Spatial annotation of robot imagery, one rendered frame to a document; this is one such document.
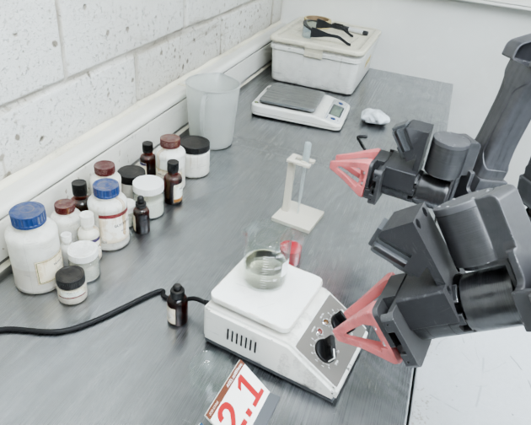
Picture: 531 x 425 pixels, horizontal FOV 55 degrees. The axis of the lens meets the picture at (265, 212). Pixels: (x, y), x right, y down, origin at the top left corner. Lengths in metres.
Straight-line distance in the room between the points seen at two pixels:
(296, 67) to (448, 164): 0.95
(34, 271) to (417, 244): 0.55
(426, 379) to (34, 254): 0.57
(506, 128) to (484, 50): 1.13
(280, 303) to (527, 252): 0.32
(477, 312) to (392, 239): 0.10
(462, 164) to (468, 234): 0.38
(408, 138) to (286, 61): 0.92
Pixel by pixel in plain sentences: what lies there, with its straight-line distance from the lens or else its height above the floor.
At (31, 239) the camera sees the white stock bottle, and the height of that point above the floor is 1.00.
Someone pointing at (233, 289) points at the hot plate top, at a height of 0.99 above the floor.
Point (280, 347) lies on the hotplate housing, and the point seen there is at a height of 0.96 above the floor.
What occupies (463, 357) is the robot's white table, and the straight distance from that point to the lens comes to 0.81.
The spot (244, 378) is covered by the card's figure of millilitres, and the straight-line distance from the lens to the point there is 0.66.
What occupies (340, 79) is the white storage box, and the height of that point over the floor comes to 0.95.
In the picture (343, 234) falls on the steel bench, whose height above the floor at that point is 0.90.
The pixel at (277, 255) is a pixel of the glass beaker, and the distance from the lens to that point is 0.65.
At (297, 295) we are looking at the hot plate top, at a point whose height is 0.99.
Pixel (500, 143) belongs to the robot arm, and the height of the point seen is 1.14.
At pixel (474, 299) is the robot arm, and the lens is 0.51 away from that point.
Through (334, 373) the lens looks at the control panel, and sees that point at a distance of 0.68.
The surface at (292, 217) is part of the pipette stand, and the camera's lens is 0.99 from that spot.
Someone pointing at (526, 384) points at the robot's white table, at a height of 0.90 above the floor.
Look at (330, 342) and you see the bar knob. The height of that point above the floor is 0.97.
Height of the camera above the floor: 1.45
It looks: 33 degrees down
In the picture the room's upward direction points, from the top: 6 degrees clockwise
